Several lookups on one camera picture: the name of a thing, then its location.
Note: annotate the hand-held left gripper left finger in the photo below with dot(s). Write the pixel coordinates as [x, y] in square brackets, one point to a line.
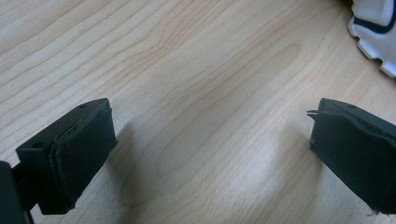
[74, 155]

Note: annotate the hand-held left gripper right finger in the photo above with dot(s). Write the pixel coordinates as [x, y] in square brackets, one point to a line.
[355, 152]

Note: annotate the white shoe with dark stripe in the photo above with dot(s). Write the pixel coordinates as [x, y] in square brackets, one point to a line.
[375, 29]

